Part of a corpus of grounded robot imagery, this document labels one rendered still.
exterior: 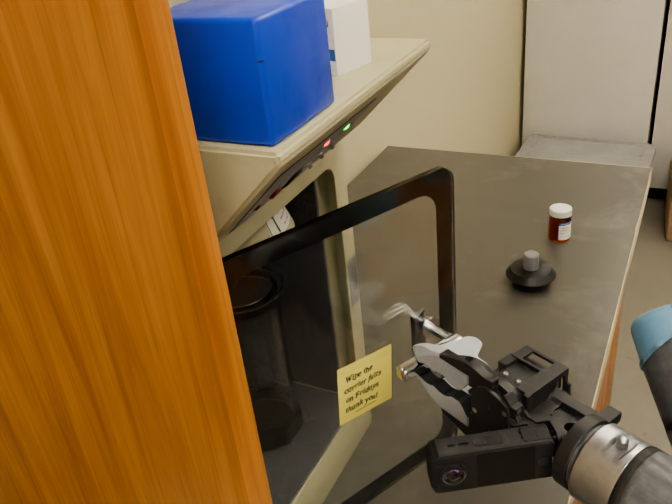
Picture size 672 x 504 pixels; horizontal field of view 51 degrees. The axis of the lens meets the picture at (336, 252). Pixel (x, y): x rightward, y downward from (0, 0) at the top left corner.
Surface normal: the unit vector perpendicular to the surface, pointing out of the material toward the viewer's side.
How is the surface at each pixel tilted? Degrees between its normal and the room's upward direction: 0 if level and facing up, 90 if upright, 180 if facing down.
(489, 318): 0
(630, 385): 0
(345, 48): 90
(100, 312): 90
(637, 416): 0
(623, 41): 90
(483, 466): 89
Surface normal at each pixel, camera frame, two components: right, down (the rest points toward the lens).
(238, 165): -0.44, 0.48
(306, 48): 0.89, 0.15
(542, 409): -0.10, -0.86
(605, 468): -0.60, -0.40
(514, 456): 0.07, 0.48
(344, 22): 0.76, 0.26
